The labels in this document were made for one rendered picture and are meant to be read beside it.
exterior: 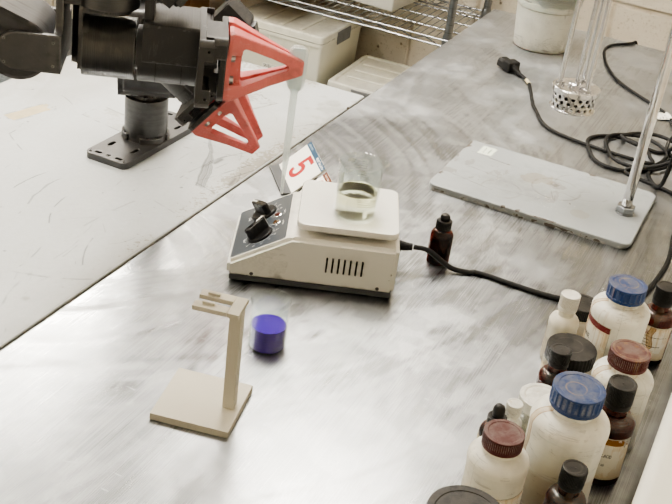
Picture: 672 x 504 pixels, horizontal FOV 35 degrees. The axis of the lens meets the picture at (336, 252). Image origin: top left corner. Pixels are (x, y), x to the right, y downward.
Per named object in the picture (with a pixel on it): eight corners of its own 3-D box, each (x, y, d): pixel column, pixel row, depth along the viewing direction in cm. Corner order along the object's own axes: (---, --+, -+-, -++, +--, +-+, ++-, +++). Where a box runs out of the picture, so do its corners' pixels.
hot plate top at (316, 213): (296, 229, 124) (296, 222, 123) (303, 184, 134) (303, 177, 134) (398, 242, 124) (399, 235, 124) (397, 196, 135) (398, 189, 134)
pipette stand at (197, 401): (149, 419, 104) (153, 308, 97) (178, 373, 111) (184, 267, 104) (227, 439, 103) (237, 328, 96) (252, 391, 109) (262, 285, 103)
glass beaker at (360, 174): (330, 225, 125) (338, 163, 121) (331, 204, 129) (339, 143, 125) (381, 231, 125) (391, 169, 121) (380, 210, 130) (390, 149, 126)
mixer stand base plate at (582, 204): (426, 188, 156) (427, 181, 155) (471, 144, 172) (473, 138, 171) (628, 252, 146) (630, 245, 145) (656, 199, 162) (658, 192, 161)
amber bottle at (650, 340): (632, 343, 126) (654, 273, 121) (664, 354, 125) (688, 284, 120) (624, 359, 123) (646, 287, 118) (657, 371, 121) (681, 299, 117)
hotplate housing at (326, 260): (224, 282, 127) (229, 223, 123) (238, 229, 138) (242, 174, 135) (410, 304, 128) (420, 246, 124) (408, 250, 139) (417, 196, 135)
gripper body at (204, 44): (220, 7, 103) (142, -3, 101) (221, 42, 94) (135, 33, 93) (214, 70, 106) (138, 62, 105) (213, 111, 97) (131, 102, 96)
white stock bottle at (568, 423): (597, 523, 98) (632, 412, 92) (522, 524, 97) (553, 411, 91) (572, 470, 104) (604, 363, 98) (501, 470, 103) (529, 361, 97)
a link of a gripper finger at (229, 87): (304, 17, 103) (207, 5, 102) (310, 42, 97) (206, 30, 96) (295, 83, 107) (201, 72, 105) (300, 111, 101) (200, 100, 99)
